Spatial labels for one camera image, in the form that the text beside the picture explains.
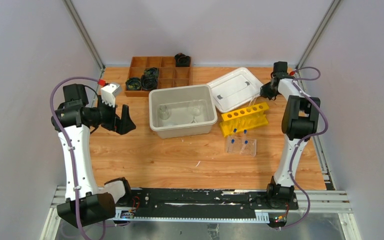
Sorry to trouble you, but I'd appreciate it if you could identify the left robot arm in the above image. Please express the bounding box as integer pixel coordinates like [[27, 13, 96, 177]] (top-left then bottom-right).
[[51, 83, 136, 228]]

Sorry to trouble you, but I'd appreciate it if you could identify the yellow test tube rack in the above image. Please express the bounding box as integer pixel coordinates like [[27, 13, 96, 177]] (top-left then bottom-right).
[[219, 102, 269, 138]]

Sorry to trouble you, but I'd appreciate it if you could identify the small clear glass jar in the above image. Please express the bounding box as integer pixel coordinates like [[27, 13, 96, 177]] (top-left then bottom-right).
[[158, 104, 171, 120]]

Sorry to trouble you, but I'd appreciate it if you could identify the wooden compartment tray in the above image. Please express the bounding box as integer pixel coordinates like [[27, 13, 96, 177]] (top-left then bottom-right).
[[124, 56, 192, 97]]

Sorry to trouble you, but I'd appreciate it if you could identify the clear test tube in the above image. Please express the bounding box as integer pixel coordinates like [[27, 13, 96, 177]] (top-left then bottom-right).
[[248, 96, 258, 107]]

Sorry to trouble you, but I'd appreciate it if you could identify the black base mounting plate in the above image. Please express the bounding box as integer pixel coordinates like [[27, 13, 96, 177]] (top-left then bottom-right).
[[115, 188, 299, 220]]

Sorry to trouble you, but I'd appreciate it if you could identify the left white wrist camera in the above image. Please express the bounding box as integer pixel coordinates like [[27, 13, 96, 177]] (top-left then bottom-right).
[[100, 83, 122, 108]]

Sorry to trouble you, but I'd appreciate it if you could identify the white plastic bin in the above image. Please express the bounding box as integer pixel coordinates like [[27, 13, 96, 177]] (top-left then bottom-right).
[[148, 84, 218, 139]]

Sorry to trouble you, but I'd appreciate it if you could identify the white bin lid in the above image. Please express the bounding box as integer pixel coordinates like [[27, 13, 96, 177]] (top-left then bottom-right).
[[207, 67, 263, 113]]

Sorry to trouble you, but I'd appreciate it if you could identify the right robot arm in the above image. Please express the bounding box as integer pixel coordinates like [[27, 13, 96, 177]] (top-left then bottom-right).
[[260, 61, 321, 209]]

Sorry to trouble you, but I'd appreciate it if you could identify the clear glass beaker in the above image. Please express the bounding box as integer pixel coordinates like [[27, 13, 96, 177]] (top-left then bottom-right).
[[187, 100, 203, 117]]

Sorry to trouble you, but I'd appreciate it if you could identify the black round lens part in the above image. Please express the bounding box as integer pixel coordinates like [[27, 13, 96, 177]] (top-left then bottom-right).
[[125, 77, 142, 91], [140, 75, 158, 91], [143, 67, 160, 79], [174, 53, 191, 68]]

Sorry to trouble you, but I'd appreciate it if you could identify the clear acrylic tube rack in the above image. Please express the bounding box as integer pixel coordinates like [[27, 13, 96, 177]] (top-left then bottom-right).
[[225, 135, 257, 157]]

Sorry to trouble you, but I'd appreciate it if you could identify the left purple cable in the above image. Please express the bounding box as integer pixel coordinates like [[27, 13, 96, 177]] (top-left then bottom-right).
[[49, 76, 108, 240]]

